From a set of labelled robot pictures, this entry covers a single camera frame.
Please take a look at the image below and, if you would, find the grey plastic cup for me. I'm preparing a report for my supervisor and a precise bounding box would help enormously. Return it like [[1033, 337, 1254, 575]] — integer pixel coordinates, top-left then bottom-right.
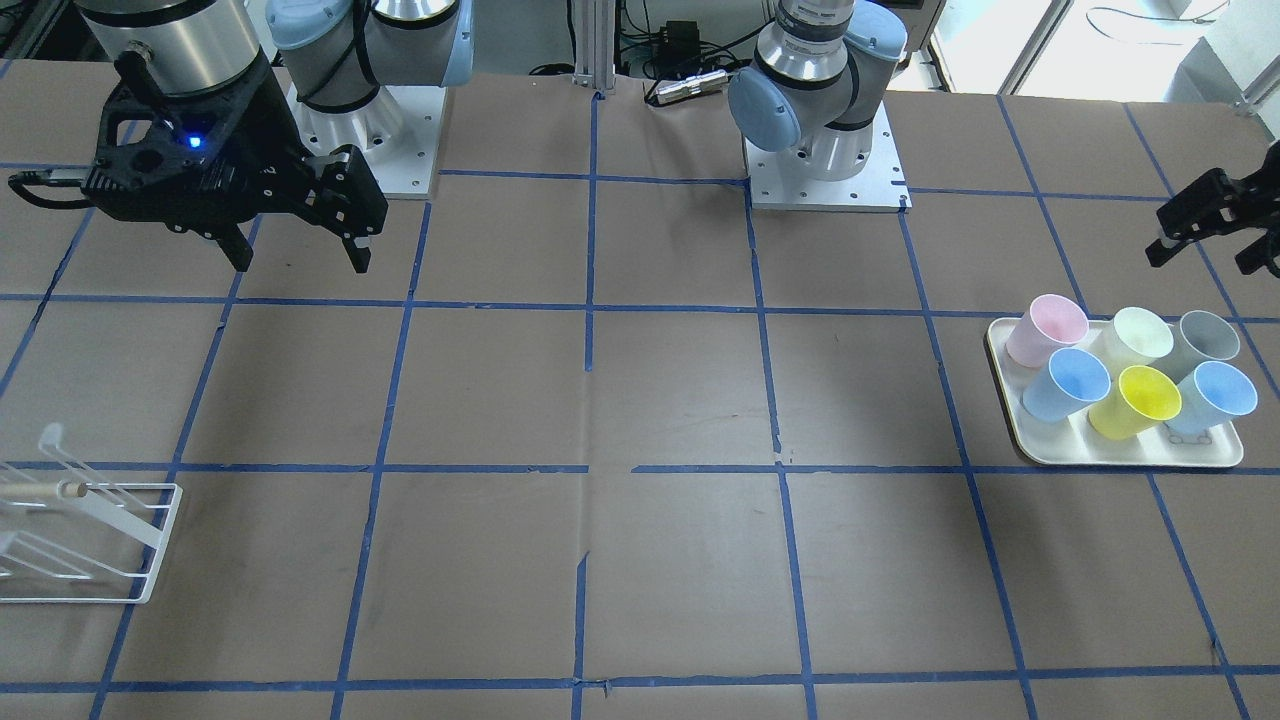
[[1158, 310, 1242, 382]]

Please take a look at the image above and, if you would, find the cream plastic cup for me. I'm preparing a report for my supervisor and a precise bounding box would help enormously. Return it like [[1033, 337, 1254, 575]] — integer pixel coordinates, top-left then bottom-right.
[[1085, 306, 1175, 379]]

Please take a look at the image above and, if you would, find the blue plastic cup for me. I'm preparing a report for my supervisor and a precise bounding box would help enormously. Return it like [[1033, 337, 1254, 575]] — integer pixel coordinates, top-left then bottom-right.
[[1021, 348, 1111, 423], [1165, 361, 1260, 436]]

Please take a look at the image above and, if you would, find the yellow plastic cup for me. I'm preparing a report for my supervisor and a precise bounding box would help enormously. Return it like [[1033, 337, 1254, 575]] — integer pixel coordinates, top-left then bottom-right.
[[1087, 366, 1183, 441]]

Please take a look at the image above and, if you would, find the white wire cup rack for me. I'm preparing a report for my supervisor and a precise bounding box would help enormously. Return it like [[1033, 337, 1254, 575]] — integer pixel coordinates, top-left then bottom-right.
[[1, 421, 183, 605]]

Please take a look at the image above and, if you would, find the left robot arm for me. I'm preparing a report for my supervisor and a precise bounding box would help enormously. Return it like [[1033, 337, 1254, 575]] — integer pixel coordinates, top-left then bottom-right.
[[727, 1, 1279, 275]]

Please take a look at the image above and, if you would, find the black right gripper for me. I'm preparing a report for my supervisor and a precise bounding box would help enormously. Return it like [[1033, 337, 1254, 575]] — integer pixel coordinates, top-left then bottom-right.
[[82, 49, 389, 274]]

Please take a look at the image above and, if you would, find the pink plastic cup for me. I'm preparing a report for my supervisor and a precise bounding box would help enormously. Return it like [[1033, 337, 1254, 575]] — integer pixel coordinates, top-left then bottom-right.
[[1005, 293, 1091, 369]]

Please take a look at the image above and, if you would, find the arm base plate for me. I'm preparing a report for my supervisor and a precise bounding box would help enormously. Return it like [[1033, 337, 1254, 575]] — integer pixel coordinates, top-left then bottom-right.
[[287, 86, 449, 200], [742, 104, 913, 213]]

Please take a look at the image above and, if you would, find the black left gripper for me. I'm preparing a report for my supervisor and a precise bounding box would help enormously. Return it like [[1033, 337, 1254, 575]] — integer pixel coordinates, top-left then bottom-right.
[[1146, 140, 1280, 278]]

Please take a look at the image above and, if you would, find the aluminium frame post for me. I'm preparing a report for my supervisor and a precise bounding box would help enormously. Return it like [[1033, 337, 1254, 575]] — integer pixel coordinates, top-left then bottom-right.
[[566, 0, 618, 99]]

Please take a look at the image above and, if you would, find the cream plastic tray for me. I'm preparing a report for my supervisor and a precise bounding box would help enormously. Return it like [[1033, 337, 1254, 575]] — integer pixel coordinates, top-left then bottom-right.
[[984, 316, 1244, 469]]

